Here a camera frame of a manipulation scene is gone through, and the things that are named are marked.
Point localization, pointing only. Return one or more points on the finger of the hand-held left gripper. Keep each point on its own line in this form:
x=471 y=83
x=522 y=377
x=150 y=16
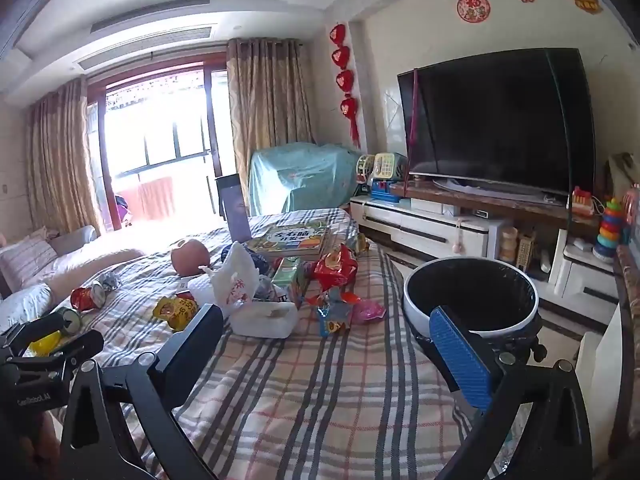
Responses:
x=35 y=327
x=82 y=347

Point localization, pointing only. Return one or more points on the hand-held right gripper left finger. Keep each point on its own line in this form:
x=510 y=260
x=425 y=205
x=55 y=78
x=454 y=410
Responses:
x=195 y=345

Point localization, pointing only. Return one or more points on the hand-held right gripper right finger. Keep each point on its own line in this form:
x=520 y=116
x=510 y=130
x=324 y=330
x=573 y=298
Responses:
x=457 y=355

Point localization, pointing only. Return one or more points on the yellow and red snack wrapper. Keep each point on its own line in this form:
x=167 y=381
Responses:
x=172 y=309

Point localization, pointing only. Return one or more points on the white bin with black bag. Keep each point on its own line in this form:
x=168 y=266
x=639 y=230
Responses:
x=415 y=305

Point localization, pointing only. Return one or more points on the white plastic container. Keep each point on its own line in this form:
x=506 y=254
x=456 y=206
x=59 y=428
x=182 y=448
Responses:
x=262 y=320

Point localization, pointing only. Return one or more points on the white plastic bag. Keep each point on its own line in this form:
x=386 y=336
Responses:
x=232 y=280

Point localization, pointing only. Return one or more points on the pink wrapper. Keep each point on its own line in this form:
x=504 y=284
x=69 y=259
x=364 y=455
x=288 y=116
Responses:
x=369 y=312

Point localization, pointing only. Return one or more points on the green milk carton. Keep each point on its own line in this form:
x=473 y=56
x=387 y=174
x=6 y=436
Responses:
x=287 y=275

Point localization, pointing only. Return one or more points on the colourful snack packet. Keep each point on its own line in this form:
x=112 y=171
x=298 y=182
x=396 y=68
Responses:
x=332 y=322

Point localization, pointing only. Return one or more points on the red snack bag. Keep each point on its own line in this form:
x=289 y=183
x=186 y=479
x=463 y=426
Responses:
x=335 y=265

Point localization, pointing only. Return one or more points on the yellow round object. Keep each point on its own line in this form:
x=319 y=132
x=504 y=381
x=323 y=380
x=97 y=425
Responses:
x=45 y=346

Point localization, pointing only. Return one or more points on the green drink can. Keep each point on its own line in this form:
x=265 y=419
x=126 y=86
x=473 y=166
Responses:
x=70 y=317

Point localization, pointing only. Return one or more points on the red drink can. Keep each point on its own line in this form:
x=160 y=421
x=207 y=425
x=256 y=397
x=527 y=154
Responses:
x=86 y=297

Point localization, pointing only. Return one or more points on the striped pillow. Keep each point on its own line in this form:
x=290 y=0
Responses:
x=27 y=260

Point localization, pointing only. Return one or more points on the crumpled silver foil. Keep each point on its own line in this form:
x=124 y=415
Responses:
x=107 y=281

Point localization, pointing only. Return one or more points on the beige sofa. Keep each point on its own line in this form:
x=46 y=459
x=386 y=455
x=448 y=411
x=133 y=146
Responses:
x=90 y=260

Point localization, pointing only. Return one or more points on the reddish round fruit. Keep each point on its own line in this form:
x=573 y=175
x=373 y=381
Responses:
x=187 y=257

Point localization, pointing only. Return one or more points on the pink hanging toy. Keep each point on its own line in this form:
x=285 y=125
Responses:
x=456 y=247

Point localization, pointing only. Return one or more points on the beige jar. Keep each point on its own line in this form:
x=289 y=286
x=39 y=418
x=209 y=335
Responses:
x=509 y=245

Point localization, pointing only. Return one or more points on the wooden abacus toy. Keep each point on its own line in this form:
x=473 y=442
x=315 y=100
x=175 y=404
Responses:
x=526 y=250

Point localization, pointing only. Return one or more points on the white tv cabinet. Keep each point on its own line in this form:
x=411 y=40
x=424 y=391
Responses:
x=425 y=230

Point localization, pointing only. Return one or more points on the purple water bottle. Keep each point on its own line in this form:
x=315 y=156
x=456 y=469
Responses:
x=235 y=210

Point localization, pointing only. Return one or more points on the green children's book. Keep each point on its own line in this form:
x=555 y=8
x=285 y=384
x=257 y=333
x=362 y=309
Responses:
x=290 y=240

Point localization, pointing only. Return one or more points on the brown marble tv shelf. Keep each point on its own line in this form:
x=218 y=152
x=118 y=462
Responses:
x=450 y=195

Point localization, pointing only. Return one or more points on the beige curtain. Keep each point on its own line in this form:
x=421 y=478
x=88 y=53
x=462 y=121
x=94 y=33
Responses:
x=265 y=100
x=60 y=160

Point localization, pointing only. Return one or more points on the brown marble counter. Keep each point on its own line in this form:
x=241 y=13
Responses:
x=631 y=310

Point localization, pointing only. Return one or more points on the toy cash register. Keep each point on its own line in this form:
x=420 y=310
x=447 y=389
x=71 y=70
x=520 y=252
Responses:
x=387 y=175

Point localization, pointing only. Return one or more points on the red toy phone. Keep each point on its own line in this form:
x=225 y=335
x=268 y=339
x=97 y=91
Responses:
x=582 y=205

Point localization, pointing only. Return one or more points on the teal covered furniture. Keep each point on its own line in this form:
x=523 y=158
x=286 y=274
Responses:
x=300 y=177

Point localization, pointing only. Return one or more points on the white and yellow toy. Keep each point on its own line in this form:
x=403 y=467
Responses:
x=365 y=166

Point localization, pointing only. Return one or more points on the balcony sliding door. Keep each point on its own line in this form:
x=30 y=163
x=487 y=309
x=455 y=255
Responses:
x=150 y=135

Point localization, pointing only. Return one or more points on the black television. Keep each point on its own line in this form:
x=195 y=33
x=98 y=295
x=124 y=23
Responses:
x=500 y=120

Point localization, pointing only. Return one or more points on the ceiling air vent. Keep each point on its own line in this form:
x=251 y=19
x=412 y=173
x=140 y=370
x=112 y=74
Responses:
x=150 y=40

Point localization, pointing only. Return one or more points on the round red wall sticker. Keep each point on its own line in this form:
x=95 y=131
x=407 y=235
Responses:
x=473 y=7

